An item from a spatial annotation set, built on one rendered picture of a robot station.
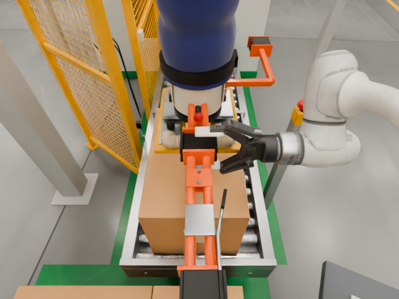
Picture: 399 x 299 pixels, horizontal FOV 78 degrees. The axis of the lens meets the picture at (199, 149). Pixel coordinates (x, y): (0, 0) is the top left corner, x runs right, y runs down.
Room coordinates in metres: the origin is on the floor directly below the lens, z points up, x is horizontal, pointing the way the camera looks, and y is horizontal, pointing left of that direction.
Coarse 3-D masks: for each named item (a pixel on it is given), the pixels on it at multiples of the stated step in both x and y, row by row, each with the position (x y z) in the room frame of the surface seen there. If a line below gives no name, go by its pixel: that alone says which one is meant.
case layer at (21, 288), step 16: (32, 288) 0.24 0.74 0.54; (48, 288) 0.24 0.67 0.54; (64, 288) 0.24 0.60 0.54; (80, 288) 0.24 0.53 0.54; (96, 288) 0.24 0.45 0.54; (112, 288) 0.24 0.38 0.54; (128, 288) 0.24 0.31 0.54; (144, 288) 0.24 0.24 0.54; (160, 288) 0.24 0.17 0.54; (176, 288) 0.24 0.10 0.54; (240, 288) 0.24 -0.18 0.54
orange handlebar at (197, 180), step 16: (240, 80) 0.73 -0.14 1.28; (256, 80) 0.73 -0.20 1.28; (272, 80) 0.73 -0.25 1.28; (192, 112) 0.57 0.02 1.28; (192, 160) 0.38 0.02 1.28; (208, 160) 0.38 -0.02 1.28; (192, 176) 0.33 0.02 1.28; (208, 176) 0.33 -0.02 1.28; (192, 192) 0.29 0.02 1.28; (208, 192) 0.29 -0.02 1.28; (192, 240) 0.18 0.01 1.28; (208, 240) 0.18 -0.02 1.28; (192, 256) 0.15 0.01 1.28; (208, 256) 0.15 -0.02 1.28
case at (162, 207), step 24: (168, 168) 0.60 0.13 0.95; (144, 192) 0.48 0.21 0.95; (168, 192) 0.48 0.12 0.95; (216, 192) 0.48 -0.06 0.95; (240, 192) 0.48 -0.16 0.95; (144, 216) 0.39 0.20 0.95; (168, 216) 0.39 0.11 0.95; (216, 216) 0.39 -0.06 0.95; (240, 216) 0.39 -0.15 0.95; (168, 240) 0.38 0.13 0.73; (240, 240) 0.38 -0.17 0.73
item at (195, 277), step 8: (184, 272) 0.12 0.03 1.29; (192, 272) 0.12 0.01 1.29; (200, 272) 0.12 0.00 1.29; (208, 272) 0.12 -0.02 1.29; (216, 272) 0.12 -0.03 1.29; (184, 280) 0.11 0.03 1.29; (192, 280) 0.11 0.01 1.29; (200, 280) 0.11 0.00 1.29; (208, 280) 0.11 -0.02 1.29; (216, 280) 0.11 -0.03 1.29; (184, 288) 0.09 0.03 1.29; (192, 288) 0.09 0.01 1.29; (200, 288) 0.09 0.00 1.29; (208, 288) 0.09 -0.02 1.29; (216, 288) 0.09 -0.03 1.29; (184, 296) 0.08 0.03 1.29; (192, 296) 0.08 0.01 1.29; (200, 296) 0.08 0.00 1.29; (208, 296) 0.08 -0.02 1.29; (216, 296) 0.08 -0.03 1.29
